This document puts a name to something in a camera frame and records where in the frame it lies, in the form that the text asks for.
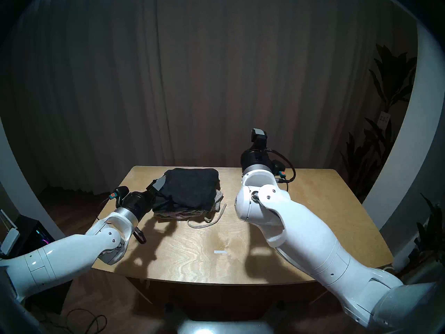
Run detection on small white box device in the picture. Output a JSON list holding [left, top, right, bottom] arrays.
[[0, 228, 20, 255]]

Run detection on brown pleated curtain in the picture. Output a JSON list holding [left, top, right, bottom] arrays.
[[7, 0, 418, 198]]

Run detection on black drawstring pants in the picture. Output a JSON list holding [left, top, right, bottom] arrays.
[[152, 168, 220, 212]]

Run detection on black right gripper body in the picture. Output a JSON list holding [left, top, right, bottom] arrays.
[[241, 140, 274, 174]]

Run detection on black floor cable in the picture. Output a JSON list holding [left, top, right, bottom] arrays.
[[38, 308, 107, 334]]

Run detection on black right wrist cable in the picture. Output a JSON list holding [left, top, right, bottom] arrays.
[[266, 148, 297, 191]]

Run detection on grey drawstring pants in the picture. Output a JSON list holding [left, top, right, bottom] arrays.
[[152, 178, 227, 229]]

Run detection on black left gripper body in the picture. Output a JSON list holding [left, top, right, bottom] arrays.
[[120, 184, 157, 222]]

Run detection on tall dark leafy plant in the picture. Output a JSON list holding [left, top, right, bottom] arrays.
[[339, 44, 418, 201]]

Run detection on black computer tower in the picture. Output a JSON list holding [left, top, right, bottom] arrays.
[[0, 215, 72, 315]]

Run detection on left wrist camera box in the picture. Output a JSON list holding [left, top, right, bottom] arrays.
[[108, 186, 130, 201]]

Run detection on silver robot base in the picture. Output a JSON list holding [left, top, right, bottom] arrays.
[[163, 302, 289, 334]]

